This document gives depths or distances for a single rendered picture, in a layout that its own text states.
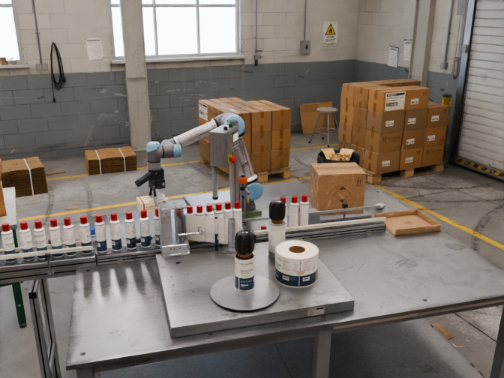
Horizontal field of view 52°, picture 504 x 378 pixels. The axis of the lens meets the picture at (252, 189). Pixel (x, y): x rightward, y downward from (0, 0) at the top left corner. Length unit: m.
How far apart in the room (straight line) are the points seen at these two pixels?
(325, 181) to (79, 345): 1.74
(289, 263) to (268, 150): 4.21
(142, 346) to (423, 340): 1.80
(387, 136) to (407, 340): 3.63
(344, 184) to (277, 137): 3.31
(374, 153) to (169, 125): 3.38
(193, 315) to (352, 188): 1.48
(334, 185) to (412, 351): 1.06
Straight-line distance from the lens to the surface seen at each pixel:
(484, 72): 7.31
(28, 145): 8.09
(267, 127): 6.40
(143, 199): 3.08
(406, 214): 3.45
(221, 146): 2.72
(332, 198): 3.27
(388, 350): 3.23
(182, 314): 2.24
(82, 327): 2.34
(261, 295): 2.32
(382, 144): 6.52
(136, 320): 2.33
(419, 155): 6.99
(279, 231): 2.60
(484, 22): 7.36
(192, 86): 8.34
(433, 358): 3.23
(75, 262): 2.81
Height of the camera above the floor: 2.09
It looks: 19 degrees down
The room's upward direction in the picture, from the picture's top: straight up
